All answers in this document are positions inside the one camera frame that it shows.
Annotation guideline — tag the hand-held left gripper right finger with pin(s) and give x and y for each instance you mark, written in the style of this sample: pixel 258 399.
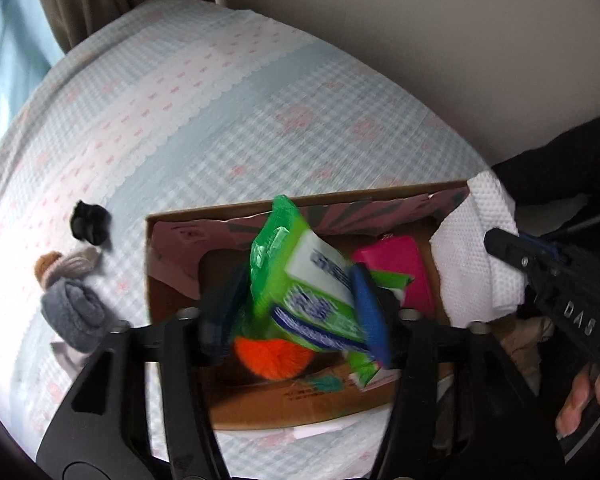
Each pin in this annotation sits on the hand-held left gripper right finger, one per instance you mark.
pixel 371 315

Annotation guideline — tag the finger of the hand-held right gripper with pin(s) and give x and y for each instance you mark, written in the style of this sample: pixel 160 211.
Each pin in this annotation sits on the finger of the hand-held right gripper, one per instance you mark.
pixel 505 249
pixel 545 248

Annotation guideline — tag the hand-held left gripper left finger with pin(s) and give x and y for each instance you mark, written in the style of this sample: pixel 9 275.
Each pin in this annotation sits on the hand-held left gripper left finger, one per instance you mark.
pixel 224 305

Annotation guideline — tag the white paper towel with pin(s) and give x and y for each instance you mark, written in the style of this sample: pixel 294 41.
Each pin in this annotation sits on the white paper towel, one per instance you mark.
pixel 475 260

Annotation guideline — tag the pink pouch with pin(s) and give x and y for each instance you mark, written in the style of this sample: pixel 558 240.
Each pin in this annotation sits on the pink pouch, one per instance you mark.
pixel 405 270

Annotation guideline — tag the orange fluffy ball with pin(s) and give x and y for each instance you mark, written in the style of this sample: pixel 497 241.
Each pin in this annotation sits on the orange fluffy ball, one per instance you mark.
pixel 270 357

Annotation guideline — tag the green wet wipes packet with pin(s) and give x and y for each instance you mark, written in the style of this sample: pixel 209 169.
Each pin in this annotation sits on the green wet wipes packet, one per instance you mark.
pixel 290 280

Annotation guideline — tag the patterned cardboard box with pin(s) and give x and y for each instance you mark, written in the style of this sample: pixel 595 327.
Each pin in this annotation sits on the patterned cardboard box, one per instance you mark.
pixel 280 402

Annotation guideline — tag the person's right hand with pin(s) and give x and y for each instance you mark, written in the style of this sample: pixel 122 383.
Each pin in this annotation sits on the person's right hand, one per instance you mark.
pixel 577 402

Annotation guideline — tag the grey rolled socks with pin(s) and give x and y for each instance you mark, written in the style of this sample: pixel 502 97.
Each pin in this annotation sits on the grey rolled socks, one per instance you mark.
pixel 74 317

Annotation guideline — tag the black rolled sock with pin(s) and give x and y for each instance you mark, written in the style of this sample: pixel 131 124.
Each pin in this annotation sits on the black rolled sock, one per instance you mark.
pixel 90 222

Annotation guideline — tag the beige sock with brown pompom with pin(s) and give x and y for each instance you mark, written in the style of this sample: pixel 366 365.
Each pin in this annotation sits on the beige sock with brown pompom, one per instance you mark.
pixel 67 264

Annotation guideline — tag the bed with checked sheet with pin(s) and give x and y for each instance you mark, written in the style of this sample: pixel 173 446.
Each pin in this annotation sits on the bed with checked sheet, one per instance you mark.
pixel 230 110

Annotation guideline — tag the grey-brown curtain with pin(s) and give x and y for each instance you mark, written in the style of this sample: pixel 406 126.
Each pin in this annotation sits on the grey-brown curtain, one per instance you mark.
pixel 110 0

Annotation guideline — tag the light blue hanging cloth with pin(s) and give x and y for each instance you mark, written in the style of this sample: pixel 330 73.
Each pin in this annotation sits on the light blue hanging cloth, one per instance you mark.
pixel 5 60

